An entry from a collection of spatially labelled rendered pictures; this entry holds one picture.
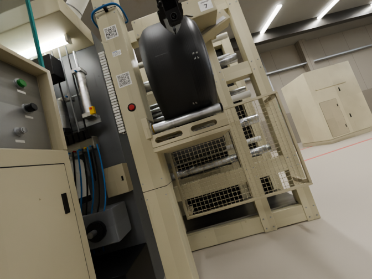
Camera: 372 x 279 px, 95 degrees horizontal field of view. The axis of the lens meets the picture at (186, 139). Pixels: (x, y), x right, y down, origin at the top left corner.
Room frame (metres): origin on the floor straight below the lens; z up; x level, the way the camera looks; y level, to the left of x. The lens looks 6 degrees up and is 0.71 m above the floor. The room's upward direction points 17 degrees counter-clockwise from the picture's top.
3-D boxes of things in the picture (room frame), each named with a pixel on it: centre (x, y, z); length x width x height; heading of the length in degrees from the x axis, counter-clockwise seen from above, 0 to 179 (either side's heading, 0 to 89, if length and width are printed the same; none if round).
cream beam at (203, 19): (1.22, -0.18, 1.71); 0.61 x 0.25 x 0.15; 86
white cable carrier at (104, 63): (0.91, 0.31, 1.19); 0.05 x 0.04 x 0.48; 176
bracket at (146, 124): (0.95, 0.14, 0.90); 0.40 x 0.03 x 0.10; 176
